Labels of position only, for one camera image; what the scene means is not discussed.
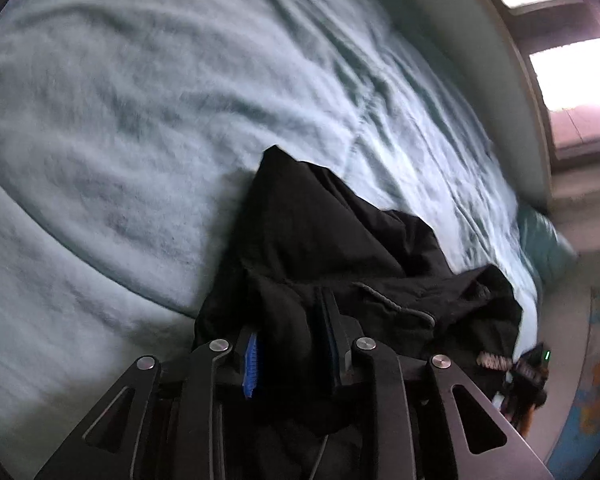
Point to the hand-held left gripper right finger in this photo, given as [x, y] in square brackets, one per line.
[331, 345]

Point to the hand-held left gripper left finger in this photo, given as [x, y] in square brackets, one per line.
[250, 365]

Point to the black hooded jacket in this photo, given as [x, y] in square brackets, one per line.
[320, 240]

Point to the light blue pillow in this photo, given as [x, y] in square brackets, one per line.
[545, 245]

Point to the light blue quilt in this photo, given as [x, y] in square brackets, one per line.
[155, 125]

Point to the grey framed window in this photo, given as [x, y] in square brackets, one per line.
[555, 50]

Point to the colourful wall map poster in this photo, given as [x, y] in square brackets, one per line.
[592, 385]

